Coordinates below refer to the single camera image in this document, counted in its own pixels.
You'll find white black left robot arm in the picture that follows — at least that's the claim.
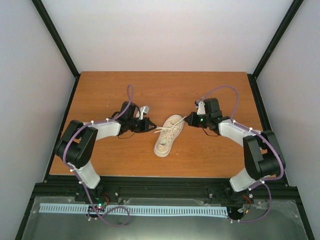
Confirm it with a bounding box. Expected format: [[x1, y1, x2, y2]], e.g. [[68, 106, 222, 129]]
[[55, 101, 157, 202]]

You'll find white shoelace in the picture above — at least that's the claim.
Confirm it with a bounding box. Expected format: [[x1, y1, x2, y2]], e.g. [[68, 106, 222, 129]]
[[155, 116, 186, 133]]

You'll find white canvas sneaker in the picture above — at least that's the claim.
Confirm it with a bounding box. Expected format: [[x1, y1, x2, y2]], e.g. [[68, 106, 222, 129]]
[[153, 114, 184, 158]]

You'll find black frame rail right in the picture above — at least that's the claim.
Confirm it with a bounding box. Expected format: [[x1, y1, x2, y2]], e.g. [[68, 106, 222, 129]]
[[251, 0, 305, 78]]

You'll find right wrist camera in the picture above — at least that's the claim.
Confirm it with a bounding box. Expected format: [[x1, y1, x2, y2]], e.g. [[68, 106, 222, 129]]
[[195, 100, 206, 115]]

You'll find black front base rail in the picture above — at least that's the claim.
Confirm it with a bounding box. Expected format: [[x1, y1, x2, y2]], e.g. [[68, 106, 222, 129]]
[[31, 175, 302, 207]]

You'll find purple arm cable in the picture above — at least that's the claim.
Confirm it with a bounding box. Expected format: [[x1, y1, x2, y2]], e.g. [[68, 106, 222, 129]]
[[199, 85, 286, 223], [62, 84, 135, 227]]

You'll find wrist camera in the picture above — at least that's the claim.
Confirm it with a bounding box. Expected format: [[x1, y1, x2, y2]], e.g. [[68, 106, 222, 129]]
[[138, 105, 150, 120], [195, 100, 206, 115]]

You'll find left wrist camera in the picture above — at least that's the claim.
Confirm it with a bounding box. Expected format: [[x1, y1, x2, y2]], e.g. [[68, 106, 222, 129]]
[[138, 105, 150, 120]]

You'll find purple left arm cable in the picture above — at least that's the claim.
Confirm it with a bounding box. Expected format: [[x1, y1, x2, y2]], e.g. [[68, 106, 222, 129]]
[[62, 84, 135, 227]]

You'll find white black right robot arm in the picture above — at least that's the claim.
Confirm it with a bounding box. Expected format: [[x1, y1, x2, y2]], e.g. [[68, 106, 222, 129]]
[[185, 98, 286, 192]]

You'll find light blue cable duct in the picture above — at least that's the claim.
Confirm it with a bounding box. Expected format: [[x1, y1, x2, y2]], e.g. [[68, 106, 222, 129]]
[[38, 203, 228, 218]]

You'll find black frame rail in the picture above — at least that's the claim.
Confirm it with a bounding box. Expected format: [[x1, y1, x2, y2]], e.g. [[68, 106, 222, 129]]
[[251, 0, 305, 78], [31, 0, 81, 79]]

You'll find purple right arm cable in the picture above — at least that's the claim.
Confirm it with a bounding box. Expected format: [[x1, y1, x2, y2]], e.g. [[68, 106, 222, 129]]
[[199, 85, 286, 223]]

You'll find black frame rail left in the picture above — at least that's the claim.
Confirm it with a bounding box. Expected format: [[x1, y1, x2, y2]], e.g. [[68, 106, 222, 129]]
[[31, 0, 81, 79]]

